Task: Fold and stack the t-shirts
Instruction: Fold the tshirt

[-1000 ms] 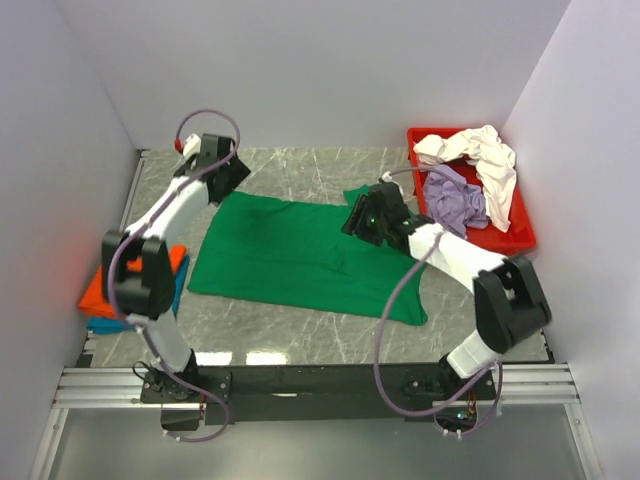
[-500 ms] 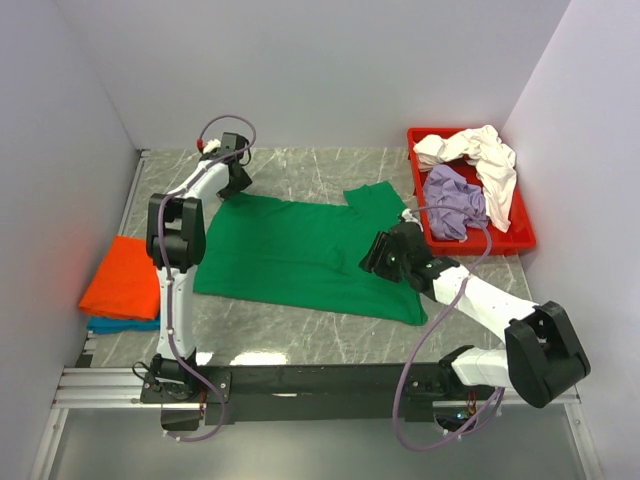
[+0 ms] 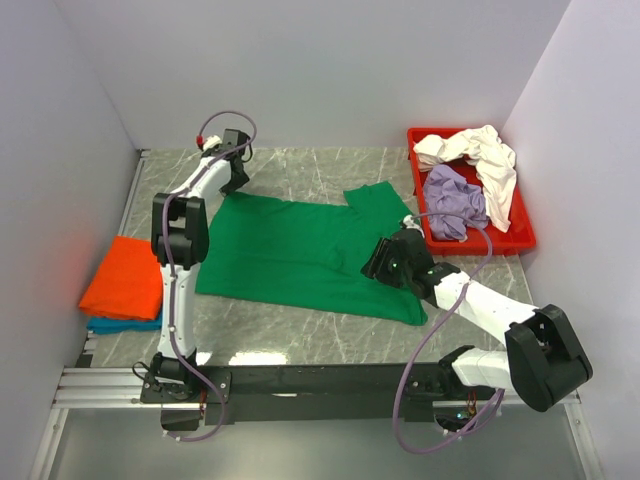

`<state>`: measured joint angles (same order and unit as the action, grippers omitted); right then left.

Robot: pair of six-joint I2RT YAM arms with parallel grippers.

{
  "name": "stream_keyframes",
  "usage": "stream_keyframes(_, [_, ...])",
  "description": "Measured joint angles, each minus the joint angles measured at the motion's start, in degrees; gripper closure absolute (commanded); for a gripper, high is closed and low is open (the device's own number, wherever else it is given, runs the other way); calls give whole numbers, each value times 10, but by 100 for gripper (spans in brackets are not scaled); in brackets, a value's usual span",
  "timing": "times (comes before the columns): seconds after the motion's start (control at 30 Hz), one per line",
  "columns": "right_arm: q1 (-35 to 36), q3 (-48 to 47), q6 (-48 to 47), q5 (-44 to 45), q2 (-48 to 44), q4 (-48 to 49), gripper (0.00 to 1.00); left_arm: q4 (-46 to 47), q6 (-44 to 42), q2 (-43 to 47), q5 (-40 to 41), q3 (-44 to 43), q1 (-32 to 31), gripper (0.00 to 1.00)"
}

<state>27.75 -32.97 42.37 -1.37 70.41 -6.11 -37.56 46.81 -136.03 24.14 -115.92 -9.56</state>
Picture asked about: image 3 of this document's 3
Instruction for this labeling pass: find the green t shirt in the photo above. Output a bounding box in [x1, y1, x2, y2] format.
[196, 182, 428, 326]

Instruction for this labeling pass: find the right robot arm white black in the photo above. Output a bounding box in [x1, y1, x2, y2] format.
[361, 228, 593, 412]

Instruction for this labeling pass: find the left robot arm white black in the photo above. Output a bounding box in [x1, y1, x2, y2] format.
[146, 129, 253, 398]

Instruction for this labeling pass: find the lilac t shirt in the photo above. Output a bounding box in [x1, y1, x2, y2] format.
[422, 164, 489, 242]

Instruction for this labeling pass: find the red plastic bin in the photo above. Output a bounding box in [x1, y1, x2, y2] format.
[407, 127, 536, 256]

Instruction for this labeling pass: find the white t shirt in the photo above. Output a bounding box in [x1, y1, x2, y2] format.
[413, 125, 517, 233]

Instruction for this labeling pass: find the folded orange t shirt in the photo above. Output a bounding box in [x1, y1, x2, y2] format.
[78, 236, 163, 322]

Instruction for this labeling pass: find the folded teal t shirt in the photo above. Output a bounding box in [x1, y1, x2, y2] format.
[87, 310, 162, 335]

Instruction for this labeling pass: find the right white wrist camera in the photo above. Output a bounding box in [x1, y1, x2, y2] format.
[400, 214, 423, 233]

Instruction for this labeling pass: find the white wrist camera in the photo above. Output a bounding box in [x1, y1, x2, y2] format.
[196, 135, 222, 152]
[400, 214, 423, 233]

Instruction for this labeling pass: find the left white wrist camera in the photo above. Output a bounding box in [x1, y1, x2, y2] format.
[196, 135, 222, 152]

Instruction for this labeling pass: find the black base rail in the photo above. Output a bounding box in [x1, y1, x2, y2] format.
[54, 362, 501, 431]

